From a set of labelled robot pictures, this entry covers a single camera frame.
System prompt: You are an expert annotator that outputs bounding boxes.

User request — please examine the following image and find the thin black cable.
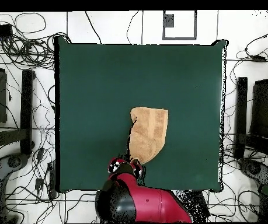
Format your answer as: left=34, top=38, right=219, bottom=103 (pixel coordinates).
left=84, top=10, right=102, bottom=45
left=235, top=27, right=268, bottom=62
left=126, top=10, right=140, bottom=45

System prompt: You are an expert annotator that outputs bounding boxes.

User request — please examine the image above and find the black stand frame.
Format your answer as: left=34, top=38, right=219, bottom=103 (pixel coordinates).
left=233, top=76, right=268, bottom=160
left=0, top=65, right=36, bottom=156

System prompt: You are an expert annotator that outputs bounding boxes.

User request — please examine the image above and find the black power strip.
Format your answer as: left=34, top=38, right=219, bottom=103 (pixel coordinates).
left=47, top=161, right=57, bottom=200

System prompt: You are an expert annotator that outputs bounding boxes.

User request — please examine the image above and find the dark green table cloth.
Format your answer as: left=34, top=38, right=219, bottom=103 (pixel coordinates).
left=54, top=36, right=229, bottom=193

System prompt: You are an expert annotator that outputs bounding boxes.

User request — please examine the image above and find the black power adapter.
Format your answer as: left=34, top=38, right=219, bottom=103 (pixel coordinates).
left=34, top=177, right=44, bottom=190
left=37, top=147, right=46, bottom=162

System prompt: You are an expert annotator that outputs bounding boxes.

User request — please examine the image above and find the grey square frame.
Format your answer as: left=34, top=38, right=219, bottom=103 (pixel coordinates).
left=162, top=10, right=198, bottom=41

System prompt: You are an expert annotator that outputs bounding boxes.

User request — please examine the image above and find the small grey square plate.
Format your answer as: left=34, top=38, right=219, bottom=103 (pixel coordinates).
left=165, top=13, right=175, bottom=28

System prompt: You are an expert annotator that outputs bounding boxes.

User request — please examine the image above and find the tan terry towel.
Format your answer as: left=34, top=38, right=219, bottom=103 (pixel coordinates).
left=127, top=106, right=169, bottom=164

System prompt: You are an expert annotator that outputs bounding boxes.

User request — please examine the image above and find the tangled black cable bundle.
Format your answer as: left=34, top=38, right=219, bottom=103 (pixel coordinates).
left=0, top=31, right=71, bottom=71

